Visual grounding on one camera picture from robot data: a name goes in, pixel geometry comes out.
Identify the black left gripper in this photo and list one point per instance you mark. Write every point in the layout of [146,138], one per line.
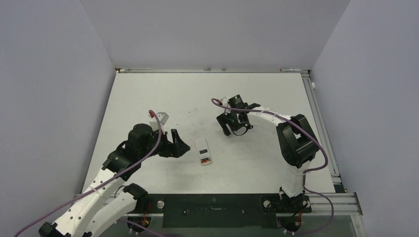
[174,149]

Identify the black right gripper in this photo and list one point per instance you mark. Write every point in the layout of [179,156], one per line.
[222,120]

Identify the white remote control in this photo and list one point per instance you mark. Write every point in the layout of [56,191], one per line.
[202,148]

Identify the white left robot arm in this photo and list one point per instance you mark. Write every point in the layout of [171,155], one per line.
[89,216]

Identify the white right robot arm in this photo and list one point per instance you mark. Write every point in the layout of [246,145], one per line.
[297,142]

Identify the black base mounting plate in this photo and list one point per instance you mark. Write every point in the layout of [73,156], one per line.
[220,210]

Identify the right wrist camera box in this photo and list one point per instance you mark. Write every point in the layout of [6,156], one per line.
[223,102]

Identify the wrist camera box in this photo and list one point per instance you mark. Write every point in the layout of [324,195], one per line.
[162,117]
[223,102]

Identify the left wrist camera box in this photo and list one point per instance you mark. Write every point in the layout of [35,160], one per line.
[162,117]

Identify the aluminium rail back edge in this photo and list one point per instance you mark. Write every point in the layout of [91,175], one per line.
[208,70]

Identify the aluminium rail edge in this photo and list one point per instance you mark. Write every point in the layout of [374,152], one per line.
[323,135]
[208,70]

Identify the aluminium rail right edge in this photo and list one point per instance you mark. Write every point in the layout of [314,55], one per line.
[323,135]

